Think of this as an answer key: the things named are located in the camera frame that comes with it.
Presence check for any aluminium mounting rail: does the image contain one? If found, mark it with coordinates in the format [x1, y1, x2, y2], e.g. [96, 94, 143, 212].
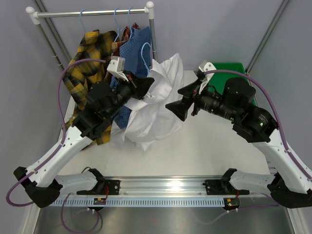
[58, 175, 278, 197]

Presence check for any white shirt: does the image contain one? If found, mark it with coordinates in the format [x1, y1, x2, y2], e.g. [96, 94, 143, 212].
[110, 54, 184, 151]

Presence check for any light blue hanger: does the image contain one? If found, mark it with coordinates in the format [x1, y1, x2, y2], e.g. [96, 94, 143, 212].
[140, 42, 152, 74]

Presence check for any yellow black plaid shirt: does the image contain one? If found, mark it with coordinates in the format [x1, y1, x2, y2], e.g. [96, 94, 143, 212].
[62, 29, 117, 146]

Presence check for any red plaid shirt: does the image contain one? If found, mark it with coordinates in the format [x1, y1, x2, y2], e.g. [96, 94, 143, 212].
[103, 22, 140, 83]

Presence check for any blue checked shirt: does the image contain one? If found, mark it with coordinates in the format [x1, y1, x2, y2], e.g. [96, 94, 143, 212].
[109, 26, 153, 129]

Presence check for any hanger of red shirt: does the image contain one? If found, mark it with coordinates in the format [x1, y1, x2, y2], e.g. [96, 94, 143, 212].
[113, 7, 123, 42]

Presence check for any clothes rack metal white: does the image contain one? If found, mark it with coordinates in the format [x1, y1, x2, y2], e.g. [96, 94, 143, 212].
[25, 1, 164, 74]

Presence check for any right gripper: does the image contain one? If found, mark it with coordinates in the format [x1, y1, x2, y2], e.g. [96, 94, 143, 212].
[165, 78, 237, 122]

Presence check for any slotted cable duct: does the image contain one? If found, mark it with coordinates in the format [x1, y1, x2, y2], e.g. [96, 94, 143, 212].
[51, 197, 225, 207]

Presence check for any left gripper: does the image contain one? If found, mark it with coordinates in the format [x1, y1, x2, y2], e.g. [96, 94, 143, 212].
[105, 70, 155, 119]

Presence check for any hanger of yellow shirt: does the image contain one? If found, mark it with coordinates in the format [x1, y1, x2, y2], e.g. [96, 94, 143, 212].
[79, 9, 87, 33]

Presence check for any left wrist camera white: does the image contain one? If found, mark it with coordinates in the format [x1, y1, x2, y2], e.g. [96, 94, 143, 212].
[107, 56, 129, 82]

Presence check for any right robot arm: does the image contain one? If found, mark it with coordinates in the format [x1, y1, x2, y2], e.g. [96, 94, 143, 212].
[165, 78, 312, 209]

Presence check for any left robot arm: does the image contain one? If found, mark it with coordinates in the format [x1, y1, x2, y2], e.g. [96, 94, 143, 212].
[14, 71, 155, 208]

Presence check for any hanger of blue shirt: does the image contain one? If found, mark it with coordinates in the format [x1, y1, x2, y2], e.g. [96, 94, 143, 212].
[128, 7, 133, 40]

